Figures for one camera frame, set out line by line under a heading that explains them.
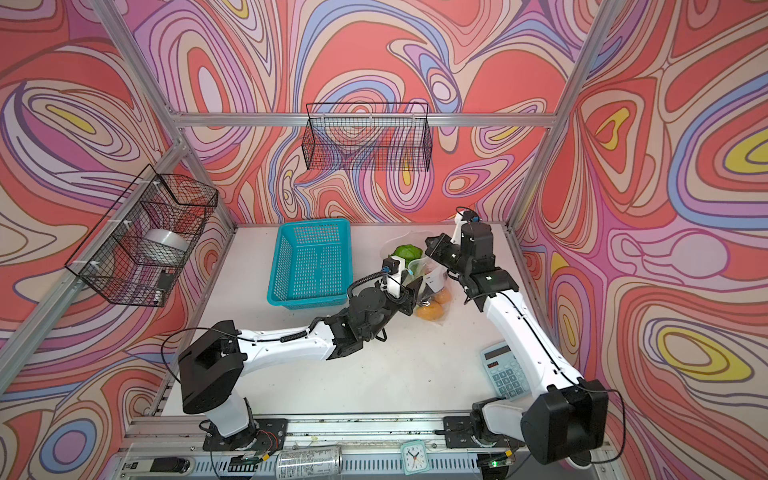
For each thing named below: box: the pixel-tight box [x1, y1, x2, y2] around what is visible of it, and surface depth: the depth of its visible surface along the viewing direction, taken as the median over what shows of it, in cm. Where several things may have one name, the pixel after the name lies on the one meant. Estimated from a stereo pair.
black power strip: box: [122, 456, 195, 476], surface depth 68 cm
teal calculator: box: [480, 341, 531, 401], surface depth 84 cm
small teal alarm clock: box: [401, 440, 430, 476], surface depth 70 cm
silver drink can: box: [276, 445, 343, 480], surface depth 66 cm
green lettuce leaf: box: [391, 244, 423, 267], surface depth 88 cm
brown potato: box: [416, 301, 444, 321], surface depth 93 cm
